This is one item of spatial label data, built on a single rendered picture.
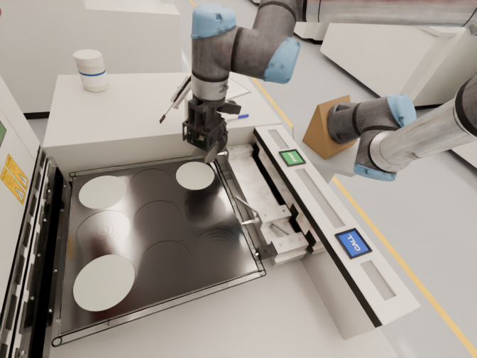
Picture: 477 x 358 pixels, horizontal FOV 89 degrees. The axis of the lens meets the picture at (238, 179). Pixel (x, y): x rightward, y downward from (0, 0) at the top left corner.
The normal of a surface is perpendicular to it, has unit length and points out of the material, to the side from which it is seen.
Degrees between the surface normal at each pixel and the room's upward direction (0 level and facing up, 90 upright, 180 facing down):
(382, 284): 0
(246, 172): 0
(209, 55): 93
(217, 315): 0
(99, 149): 90
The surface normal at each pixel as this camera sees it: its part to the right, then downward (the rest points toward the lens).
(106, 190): 0.14, -0.67
